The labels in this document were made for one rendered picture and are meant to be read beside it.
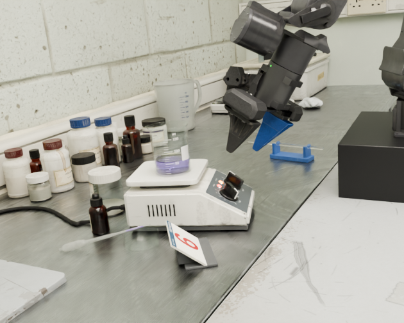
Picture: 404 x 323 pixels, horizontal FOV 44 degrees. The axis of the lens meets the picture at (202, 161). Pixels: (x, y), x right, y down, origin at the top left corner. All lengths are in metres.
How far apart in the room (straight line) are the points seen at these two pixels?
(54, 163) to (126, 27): 0.63
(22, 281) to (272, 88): 0.46
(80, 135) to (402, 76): 0.70
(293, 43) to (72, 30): 0.75
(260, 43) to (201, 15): 1.25
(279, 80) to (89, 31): 0.77
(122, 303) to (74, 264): 0.15
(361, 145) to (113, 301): 0.49
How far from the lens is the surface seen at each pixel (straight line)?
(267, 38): 0.77
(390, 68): 0.90
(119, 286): 0.68
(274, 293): 0.63
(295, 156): 1.15
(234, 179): 0.86
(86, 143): 1.18
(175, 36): 1.82
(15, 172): 1.10
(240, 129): 0.78
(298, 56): 0.79
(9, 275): 0.76
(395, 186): 0.90
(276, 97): 0.80
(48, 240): 0.87
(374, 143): 0.90
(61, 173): 1.09
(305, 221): 0.83
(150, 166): 0.87
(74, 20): 1.41
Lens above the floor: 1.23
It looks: 16 degrees down
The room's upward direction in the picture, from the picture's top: 5 degrees counter-clockwise
